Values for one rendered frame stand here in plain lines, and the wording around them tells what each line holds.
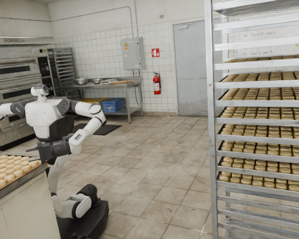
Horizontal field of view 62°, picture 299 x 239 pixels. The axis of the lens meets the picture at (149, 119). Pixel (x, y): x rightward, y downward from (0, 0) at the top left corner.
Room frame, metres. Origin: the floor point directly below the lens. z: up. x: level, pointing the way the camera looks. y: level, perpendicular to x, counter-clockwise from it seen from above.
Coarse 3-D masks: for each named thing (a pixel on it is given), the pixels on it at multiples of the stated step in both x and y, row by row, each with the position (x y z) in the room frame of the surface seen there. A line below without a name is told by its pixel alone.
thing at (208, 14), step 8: (208, 0) 1.20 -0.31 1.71; (208, 8) 1.20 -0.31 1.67; (208, 16) 1.20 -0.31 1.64; (208, 24) 1.20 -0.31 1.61; (208, 32) 1.20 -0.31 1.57; (208, 40) 1.20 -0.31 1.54; (208, 48) 1.20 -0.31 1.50; (208, 56) 1.20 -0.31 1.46; (208, 64) 1.21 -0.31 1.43; (208, 72) 1.21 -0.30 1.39; (208, 80) 1.21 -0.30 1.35; (208, 88) 1.21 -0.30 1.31; (208, 96) 1.21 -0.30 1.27; (208, 104) 1.21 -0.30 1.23; (208, 112) 1.21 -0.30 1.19; (208, 120) 1.21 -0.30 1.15; (208, 128) 1.21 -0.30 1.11; (216, 176) 1.22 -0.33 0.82; (216, 184) 1.22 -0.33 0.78; (216, 192) 1.21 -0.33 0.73; (216, 200) 1.21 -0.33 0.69; (216, 208) 1.20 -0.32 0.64; (216, 216) 1.20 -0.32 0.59; (216, 224) 1.20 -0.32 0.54; (216, 232) 1.20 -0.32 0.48
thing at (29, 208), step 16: (16, 192) 1.27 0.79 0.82; (32, 192) 1.36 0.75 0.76; (48, 192) 1.47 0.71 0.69; (0, 208) 1.16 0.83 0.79; (16, 208) 1.24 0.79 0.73; (32, 208) 1.34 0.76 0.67; (48, 208) 1.44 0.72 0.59; (0, 224) 1.14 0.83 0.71; (16, 224) 1.22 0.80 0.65; (32, 224) 1.31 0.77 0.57; (48, 224) 1.42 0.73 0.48
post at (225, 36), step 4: (224, 20) 1.61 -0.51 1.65; (224, 36) 1.61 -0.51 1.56; (228, 36) 1.62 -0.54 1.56; (224, 40) 1.61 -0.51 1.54; (228, 40) 1.62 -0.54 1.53; (224, 52) 1.61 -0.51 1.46; (228, 52) 1.62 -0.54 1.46; (224, 56) 1.61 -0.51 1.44; (228, 56) 1.61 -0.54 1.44; (224, 72) 1.61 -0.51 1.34; (228, 72) 1.61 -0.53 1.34; (228, 192) 1.60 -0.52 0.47; (228, 196) 1.60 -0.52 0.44; (228, 204) 1.60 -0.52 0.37; (228, 216) 1.60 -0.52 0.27; (228, 224) 1.60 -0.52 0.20
